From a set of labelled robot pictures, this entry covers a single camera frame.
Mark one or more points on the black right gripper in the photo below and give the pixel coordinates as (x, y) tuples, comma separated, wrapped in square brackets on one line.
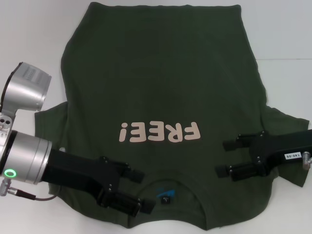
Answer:
[(273, 145)]

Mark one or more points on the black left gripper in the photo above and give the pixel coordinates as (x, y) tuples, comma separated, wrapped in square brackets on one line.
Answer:
[(78, 168)]

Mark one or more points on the dark green FREE t-shirt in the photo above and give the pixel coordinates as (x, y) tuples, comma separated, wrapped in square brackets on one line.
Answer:
[(158, 85)]

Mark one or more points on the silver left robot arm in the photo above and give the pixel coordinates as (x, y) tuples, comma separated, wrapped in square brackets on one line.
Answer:
[(29, 158)]

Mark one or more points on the white numbered label sticker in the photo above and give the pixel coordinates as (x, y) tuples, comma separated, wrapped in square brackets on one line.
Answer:
[(293, 155)]

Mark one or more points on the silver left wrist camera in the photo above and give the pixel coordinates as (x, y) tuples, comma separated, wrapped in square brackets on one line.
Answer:
[(26, 90)]

